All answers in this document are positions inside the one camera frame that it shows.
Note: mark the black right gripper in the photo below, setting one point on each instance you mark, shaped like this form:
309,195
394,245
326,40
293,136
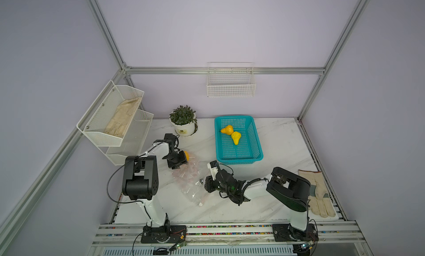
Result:
209,186

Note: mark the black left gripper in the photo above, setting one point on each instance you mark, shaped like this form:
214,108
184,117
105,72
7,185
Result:
182,160

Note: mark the clear zip-top plastic bag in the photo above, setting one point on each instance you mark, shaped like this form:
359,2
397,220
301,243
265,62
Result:
190,178

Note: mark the yellow pear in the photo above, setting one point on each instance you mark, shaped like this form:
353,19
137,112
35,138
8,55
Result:
236,136

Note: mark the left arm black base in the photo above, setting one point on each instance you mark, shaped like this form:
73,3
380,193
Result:
164,234

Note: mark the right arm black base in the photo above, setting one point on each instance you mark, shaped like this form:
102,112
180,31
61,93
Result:
287,233

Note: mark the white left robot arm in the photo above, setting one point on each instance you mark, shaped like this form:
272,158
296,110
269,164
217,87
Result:
141,176

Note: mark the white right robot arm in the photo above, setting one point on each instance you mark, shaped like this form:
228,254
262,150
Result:
286,187

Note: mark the white plastic flower pot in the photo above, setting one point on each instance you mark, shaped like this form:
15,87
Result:
184,128

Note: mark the teal plastic basket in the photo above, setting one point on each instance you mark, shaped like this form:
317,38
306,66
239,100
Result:
249,149

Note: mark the green leafy plant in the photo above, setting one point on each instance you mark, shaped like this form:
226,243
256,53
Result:
183,115

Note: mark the beige glove on shelf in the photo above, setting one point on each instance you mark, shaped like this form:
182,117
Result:
122,117

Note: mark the white two-tier mesh shelf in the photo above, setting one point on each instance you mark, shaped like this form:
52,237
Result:
95,120

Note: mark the beige work glove on table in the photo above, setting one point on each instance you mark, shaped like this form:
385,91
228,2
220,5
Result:
319,198

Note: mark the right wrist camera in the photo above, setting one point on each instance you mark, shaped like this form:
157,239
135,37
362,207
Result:
214,169

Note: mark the white wire wall basket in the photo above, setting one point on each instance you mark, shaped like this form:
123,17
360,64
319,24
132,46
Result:
230,79

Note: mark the aluminium front rail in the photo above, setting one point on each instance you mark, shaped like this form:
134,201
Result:
338,238

